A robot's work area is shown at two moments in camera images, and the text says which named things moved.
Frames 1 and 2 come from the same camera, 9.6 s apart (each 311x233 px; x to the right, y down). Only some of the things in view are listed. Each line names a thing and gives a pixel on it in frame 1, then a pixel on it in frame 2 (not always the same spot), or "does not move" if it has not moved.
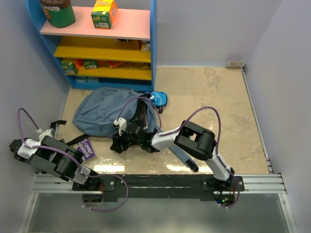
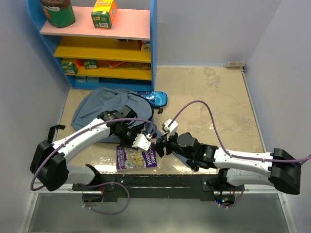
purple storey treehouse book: [85, 147] → [131, 159]
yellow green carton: [104, 14] does not move
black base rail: [141, 186] does not move
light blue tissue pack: [80, 79] does not move
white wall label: [235, 64] does not move
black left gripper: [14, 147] → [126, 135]
